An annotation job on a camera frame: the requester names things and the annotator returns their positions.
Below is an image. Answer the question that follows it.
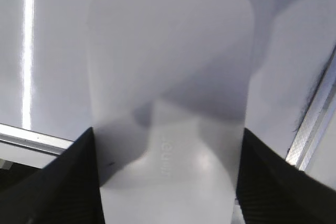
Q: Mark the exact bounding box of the white framed whiteboard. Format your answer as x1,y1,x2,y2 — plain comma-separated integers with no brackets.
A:
0,0,336,172

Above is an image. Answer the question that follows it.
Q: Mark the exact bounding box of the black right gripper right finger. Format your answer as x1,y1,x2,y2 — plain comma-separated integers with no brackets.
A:
236,129,335,223

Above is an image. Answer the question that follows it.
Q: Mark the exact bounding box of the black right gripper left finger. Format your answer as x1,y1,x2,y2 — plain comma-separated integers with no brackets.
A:
1,128,105,223

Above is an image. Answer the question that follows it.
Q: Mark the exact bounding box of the white whiteboard eraser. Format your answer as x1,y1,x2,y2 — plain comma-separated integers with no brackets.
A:
87,0,254,223

